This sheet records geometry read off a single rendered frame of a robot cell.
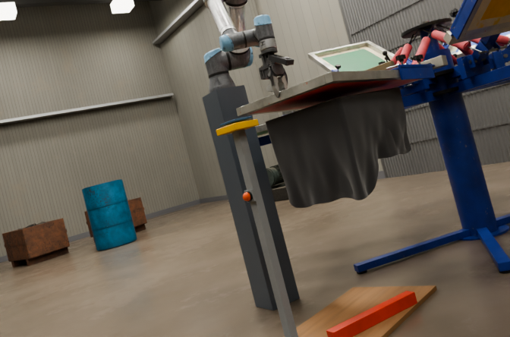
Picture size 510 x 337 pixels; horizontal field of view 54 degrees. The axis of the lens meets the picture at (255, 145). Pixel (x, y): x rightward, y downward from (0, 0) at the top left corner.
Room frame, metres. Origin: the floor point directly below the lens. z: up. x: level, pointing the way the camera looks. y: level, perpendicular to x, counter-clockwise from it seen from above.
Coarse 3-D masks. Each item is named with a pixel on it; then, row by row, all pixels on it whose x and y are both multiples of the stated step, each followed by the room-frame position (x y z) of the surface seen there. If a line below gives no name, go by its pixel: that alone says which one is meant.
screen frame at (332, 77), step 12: (336, 72) 1.94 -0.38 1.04; (348, 72) 1.99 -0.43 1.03; (360, 72) 2.05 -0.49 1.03; (372, 72) 2.11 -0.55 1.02; (384, 72) 2.17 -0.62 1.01; (396, 72) 2.23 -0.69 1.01; (300, 84) 2.04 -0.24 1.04; (312, 84) 2.00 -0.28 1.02; (324, 84) 1.96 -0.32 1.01; (288, 96) 2.10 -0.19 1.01; (240, 108) 2.33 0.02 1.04; (252, 108) 2.27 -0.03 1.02; (264, 108) 2.26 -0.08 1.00
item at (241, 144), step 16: (224, 128) 2.07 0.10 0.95; (240, 128) 2.03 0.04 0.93; (240, 144) 2.08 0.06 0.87; (240, 160) 2.10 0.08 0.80; (256, 176) 2.10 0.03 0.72; (256, 192) 2.08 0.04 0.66; (256, 208) 2.08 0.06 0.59; (256, 224) 2.10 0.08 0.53; (272, 240) 2.10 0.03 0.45; (272, 256) 2.09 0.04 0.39; (272, 272) 2.08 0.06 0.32; (272, 288) 2.10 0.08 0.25; (288, 304) 2.10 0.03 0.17; (288, 320) 2.08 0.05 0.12; (288, 336) 2.09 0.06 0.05
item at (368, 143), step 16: (352, 96) 2.10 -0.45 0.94; (368, 96) 2.17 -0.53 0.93; (384, 96) 2.26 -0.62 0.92; (400, 96) 2.35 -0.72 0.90; (352, 112) 2.08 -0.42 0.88; (368, 112) 2.16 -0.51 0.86; (384, 112) 2.24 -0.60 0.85; (400, 112) 2.33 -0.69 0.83; (352, 128) 2.06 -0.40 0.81; (368, 128) 2.14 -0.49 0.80; (384, 128) 2.24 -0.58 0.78; (400, 128) 2.31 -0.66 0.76; (368, 144) 2.13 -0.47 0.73; (384, 144) 2.22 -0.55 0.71; (400, 144) 2.29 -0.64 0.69; (368, 160) 2.11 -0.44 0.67; (368, 176) 2.11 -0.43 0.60; (368, 192) 2.10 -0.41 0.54
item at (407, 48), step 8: (432, 32) 2.94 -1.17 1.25; (440, 32) 2.89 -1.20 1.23; (424, 40) 2.92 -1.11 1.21; (440, 40) 2.88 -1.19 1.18; (472, 40) 2.81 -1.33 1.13; (496, 40) 2.94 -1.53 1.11; (504, 40) 2.92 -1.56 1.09; (400, 48) 3.10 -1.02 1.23; (408, 48) 3.01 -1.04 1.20; (424, 48) 2.88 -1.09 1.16; (440, 48) 3.29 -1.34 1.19; (464, 48) 2.71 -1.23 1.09; (472, 48) 2.67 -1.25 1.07; (424, 56) 2.87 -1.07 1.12; (400, 64) 2.93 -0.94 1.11; (456, 64) 3.46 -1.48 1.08
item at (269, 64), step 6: (264, 54) 2.16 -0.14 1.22; (270, 54) 2.15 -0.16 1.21; (264, 60) 2.17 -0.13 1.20; (264, 66) 2.15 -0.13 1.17; (270, 66) 2.13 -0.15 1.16; (276, 66) 2.14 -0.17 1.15; (282, 66) 2.17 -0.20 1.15; (264, 72) 2.16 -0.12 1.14; (276, 72) 2.13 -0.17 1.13; (282, 72) 2.16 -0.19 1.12; (264, 78) 2.16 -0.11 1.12
